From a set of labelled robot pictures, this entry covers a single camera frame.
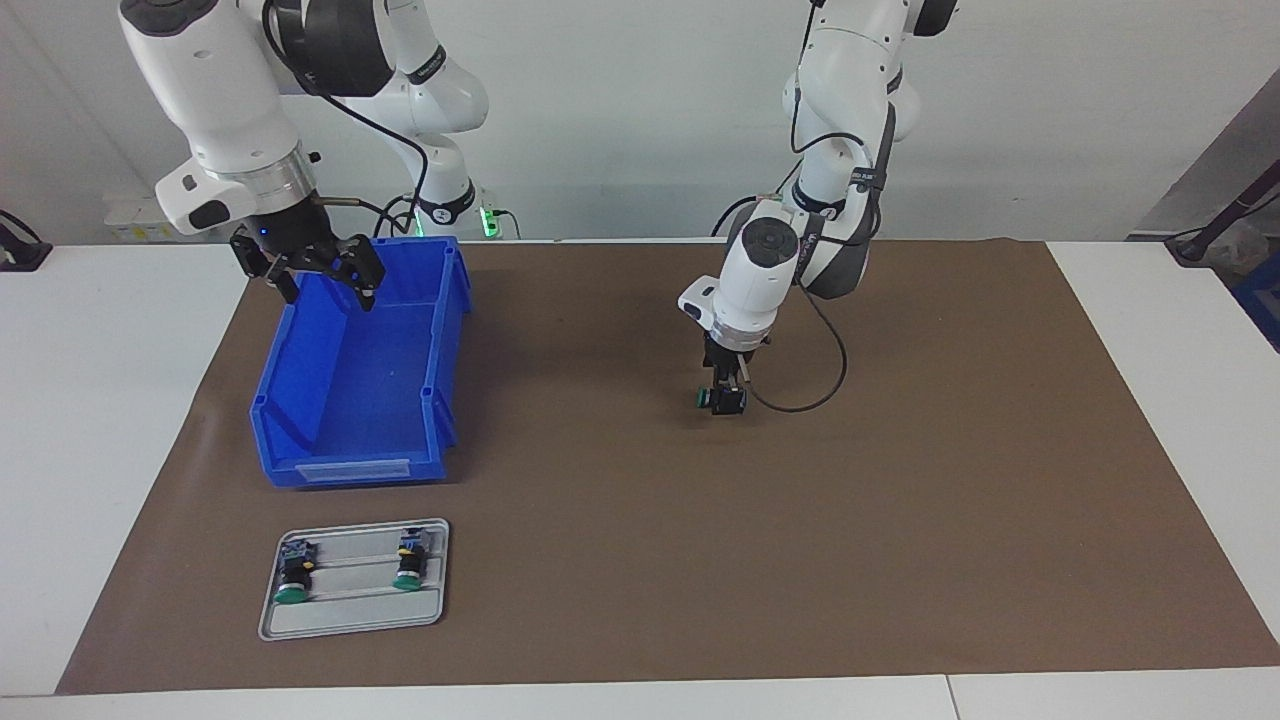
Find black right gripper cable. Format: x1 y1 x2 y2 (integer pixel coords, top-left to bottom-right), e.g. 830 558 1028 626
262 0 433 239

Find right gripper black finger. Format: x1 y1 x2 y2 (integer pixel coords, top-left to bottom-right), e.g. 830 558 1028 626
230 235 302 306
322 234 388 314

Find brown table mat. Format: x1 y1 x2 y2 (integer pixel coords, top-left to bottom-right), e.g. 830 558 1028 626
55 238 1280 696

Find blue crate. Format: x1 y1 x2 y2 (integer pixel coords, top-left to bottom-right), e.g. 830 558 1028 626
1232 252 1280 353

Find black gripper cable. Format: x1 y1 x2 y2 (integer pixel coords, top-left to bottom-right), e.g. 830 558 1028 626
742 0 881 413
262 0 433 239

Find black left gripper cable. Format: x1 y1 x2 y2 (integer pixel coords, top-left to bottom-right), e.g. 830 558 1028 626
742 0 881 413

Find blue plastic storage bin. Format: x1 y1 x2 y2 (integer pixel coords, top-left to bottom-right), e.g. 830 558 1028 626
249 236 472 489

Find grey metal tray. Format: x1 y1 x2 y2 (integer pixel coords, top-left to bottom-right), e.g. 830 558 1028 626
258 518 451 642

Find black base power cable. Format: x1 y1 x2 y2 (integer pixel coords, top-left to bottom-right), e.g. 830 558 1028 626
710 160 801 239

